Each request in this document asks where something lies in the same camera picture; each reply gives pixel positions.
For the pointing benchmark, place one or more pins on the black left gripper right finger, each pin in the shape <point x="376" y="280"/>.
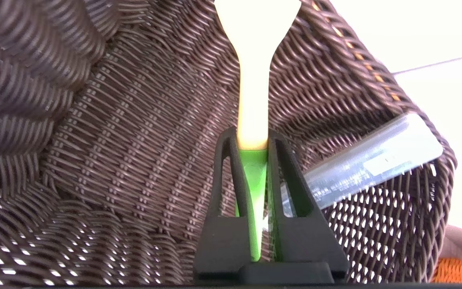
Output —
<point x="307" y="241"/>

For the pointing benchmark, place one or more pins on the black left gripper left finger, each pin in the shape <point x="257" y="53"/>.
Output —
<point x="223" y="241"/>

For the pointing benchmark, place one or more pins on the grey transparent pencil lead case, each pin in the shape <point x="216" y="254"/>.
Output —
<point x="375" y="164"/>

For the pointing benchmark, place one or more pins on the yellow green pasta fork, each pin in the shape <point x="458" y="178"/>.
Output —
<point x="253" y="100"/>

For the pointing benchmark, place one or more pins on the dark brown wicker basket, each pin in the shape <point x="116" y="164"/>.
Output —
<point x="134" y="140"/>

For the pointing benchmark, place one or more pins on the orange wicker basket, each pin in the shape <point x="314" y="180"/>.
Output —
<point x="461" y="271"/>

